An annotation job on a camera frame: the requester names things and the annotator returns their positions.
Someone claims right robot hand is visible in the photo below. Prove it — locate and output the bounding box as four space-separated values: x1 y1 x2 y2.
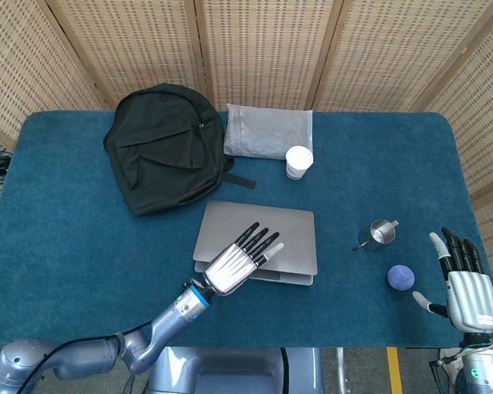
412 227 493 332

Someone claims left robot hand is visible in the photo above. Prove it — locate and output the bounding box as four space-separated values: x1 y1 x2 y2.
204 222 286 296

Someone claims silver laptop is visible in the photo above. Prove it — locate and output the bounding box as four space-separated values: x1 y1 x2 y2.
192 200 318 287

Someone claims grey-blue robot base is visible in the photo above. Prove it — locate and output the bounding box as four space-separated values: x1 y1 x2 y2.
147 346 325 394

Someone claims purple ball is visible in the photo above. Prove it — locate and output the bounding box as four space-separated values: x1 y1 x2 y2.
386 264 416 292

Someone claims stainless steel pitcher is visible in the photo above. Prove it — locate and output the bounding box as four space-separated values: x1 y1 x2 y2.
352 219 400 253

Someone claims white paper cup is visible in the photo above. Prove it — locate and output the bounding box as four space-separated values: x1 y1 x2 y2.
285 145 315 181

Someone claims black fabric backpack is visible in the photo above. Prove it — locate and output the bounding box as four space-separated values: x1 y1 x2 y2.
103 83 257 218

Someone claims grey plastic package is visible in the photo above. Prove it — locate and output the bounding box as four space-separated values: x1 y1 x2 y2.
223 103 315 161

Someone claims woven wooden folding screen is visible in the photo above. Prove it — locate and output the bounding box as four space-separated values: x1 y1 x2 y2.
0 0 493 268

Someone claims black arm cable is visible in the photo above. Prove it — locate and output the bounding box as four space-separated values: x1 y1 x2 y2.
32 318 161 394

